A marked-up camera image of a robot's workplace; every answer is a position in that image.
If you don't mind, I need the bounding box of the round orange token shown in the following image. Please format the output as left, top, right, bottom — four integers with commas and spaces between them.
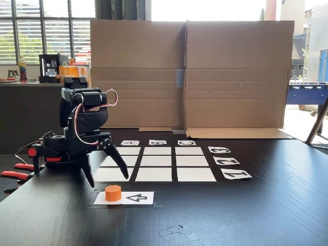
105, 185, 122, 203

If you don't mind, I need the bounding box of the white nine-square grid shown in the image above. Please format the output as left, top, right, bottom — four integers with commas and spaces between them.
88, 146, 224, 184

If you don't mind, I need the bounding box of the black clamp red knob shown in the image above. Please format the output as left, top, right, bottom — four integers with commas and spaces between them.
27, 145, 64, 177

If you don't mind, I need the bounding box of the white arrow paper sheet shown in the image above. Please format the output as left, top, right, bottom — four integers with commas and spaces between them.
93, 191, 155, 206

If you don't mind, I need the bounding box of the dark counter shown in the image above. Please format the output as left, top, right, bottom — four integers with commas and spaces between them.
0, 81, 91, 155

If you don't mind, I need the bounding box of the orange juice carton pack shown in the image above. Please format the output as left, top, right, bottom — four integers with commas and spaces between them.
58, 58, 92, 80

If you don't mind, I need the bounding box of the black drinks machine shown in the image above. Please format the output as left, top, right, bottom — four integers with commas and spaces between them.
38, 53, 69, 84

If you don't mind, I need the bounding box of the iced tea bottle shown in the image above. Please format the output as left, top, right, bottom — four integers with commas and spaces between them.
17, 55, 28, 84

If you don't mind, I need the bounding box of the paper sheet number 3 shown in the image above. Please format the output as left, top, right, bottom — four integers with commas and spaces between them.
208, 146, 232, 155

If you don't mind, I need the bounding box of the paper sheet number 2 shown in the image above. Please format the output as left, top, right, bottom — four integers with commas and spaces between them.
213, 156, 241, 166

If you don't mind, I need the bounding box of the paper sheet number 1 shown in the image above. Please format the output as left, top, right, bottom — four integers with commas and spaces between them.
220, 168, 253, 181

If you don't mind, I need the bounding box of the blue foosball table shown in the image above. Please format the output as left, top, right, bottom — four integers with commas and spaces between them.
285, 81, 328, 117

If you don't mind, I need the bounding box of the slanted wooden leg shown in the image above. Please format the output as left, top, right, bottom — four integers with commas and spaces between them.
305, 98, 328, 146

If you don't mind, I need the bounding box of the red white servo cable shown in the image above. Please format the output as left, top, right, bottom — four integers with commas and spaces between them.
67, 88, 119, 147

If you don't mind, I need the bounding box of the thin grey cable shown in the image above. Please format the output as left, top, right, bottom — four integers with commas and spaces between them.
13, 140, 42, 165

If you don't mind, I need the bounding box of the red-handled clamp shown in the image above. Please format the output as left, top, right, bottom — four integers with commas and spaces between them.
0, 163, 35, 194

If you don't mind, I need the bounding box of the brown cardboard wall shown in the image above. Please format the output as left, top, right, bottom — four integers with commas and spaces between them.
90, 19, 188, 132
184, 18, 296, 140

